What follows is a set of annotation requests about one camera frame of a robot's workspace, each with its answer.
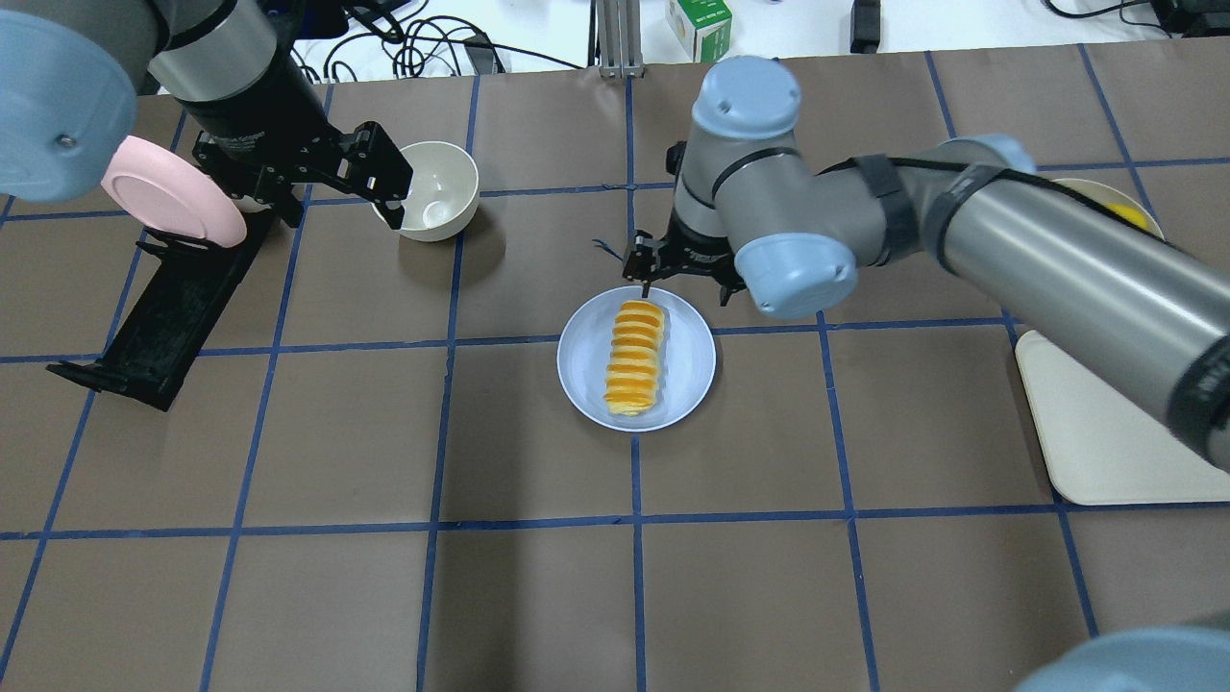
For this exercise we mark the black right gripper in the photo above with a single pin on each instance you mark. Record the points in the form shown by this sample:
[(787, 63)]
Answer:
[(694, 249)]

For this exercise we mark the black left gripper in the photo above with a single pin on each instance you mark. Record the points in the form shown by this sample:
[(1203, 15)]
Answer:
[(252, 108)]

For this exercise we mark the blue plate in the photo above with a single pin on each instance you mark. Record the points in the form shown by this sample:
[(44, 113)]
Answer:
[(689, 360)]

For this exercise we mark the yellow striped bread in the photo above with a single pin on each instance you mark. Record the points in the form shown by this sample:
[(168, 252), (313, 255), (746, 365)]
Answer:
[(635, 361)]

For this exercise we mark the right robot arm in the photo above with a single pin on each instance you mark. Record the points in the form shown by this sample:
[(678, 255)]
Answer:
[(750, 214)]

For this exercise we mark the pink plate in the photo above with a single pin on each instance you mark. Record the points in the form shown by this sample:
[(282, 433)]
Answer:
[(169, 195)]

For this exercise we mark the white round plate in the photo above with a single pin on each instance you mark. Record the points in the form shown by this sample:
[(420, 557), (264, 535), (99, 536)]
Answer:
[(1104, 194)]

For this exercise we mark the cream ceramic bowl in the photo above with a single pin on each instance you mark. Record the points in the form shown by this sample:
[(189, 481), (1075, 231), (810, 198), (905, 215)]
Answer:
[(444, 193)]

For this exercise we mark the green white box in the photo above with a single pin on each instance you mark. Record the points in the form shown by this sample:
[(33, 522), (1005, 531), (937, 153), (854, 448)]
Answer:
[(702, 28)]

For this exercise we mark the black dish rack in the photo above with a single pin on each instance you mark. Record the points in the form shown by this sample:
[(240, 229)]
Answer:
[(154, 348)]

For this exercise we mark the black power adapter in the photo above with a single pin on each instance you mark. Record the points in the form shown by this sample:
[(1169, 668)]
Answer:
[(865, 26)]

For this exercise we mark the white rectangular tray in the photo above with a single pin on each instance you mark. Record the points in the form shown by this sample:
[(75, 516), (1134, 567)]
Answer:
[(1099, 449)]

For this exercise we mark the yellow lemon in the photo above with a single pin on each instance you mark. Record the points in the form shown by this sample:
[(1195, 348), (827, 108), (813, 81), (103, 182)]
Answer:
[(1132, 216)]

